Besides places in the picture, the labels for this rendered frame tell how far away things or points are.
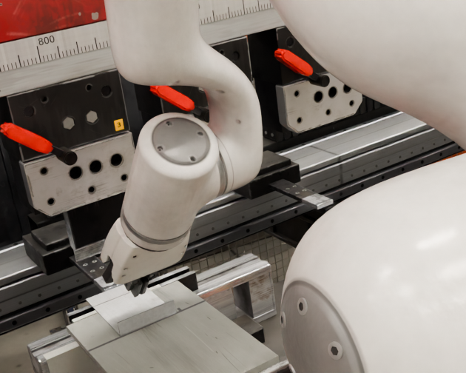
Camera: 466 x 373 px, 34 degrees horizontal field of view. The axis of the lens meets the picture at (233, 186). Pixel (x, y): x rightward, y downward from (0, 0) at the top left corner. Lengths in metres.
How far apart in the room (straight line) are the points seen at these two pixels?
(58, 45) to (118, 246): 0.26
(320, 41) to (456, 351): 0.18
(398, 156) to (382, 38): 1.35
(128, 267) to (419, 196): 0.66
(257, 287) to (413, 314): 0.96
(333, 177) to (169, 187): 0.88
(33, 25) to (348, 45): 0.62
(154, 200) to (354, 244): 0.52
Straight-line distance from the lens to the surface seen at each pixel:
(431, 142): 1.79
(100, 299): 1.15
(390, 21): 0.38
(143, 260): 0.92
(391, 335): 0.28
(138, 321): 1.05
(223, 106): 0.82
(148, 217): 0.82
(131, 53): 0.72
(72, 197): 1.01
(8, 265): 1.37
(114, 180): 1.03
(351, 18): 0.38
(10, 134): 0.93
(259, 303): 1.24
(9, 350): 3.09
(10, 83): 0.96
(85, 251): 1.09
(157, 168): 0.75
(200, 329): 1.03
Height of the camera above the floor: 1.54
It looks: 22 degrees down
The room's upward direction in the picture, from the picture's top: 8 degrees counter-clockwise
